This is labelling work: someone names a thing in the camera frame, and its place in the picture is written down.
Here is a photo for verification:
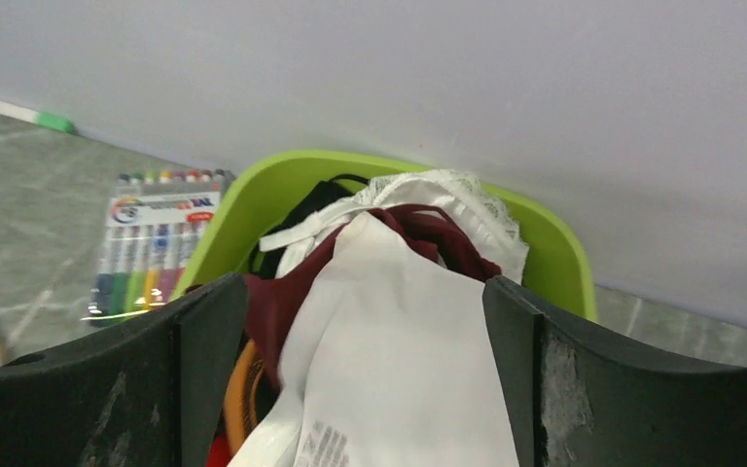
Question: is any maroon bra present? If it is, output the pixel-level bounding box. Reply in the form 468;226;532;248
244;204;501;390

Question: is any black bra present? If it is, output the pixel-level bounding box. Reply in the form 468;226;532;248
247;174;370;279

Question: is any green plastic basket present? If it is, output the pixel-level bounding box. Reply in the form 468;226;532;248
171;149;598;321

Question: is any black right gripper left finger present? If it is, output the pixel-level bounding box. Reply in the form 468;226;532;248
0;273;249;466

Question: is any pack of coloured markers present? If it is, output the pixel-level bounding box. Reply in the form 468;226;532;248
84;169;234;327

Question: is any white bra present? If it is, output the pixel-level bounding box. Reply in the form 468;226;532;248
257;169;529;283
232;213;517;466

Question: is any orange bra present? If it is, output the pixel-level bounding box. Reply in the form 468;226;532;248
223;340;265;455

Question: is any red bra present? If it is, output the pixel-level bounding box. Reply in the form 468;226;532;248
206;435;232;467

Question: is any green white marker pen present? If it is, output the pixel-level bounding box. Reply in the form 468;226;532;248
0;100;78;135

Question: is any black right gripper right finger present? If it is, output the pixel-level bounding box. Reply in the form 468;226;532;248
482;276;747;466

